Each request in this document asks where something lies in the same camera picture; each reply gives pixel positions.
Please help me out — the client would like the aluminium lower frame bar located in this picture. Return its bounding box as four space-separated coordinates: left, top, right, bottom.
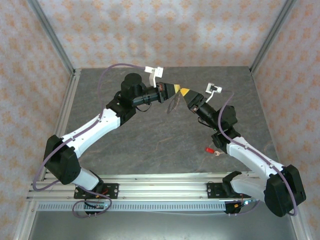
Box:
13 199 38 240
286 199 314 240

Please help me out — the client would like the grey metal panel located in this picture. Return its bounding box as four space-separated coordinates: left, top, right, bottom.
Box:
27 211 300 240

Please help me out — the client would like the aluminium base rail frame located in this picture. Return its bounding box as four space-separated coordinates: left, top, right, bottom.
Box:
26 173 301 201

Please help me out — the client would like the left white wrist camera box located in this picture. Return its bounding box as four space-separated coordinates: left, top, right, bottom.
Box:
144 65 165 88

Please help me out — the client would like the aluminium corner post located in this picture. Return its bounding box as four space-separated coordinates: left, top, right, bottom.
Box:
248 0 299 75
26 0 77 75

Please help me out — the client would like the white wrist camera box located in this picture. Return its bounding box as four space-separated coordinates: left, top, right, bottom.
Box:
204 83 223 103
144 65 165 88

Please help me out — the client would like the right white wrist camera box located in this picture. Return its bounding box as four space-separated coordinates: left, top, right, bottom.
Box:
204 83 223 103

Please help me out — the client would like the wide aluminium side rail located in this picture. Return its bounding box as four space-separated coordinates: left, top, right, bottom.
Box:
39 68 82 181

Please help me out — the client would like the grey slotted cable duct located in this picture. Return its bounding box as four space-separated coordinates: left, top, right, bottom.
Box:
36 201 227 213

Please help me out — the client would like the thin aluminium side rail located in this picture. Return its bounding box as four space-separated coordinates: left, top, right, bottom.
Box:
248 66 286 181

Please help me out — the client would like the red-capped key with ring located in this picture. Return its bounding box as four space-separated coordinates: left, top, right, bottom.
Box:
204 141 223 156

